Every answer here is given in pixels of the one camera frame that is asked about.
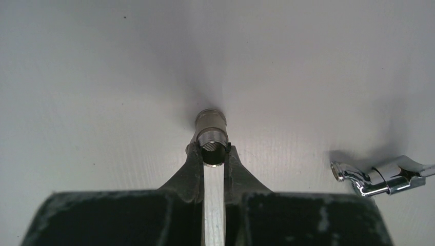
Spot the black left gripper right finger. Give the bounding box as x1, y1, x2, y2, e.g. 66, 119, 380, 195
224, 145, 393, 245

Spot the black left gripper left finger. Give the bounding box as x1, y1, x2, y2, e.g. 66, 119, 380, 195
22, 143, 204, 245

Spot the threaded metal pipe fitting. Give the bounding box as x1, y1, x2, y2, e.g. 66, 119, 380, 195
185, 108, 229, 168

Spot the chrome water faucet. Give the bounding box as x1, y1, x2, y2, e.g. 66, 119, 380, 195
330, 155, 434, 197

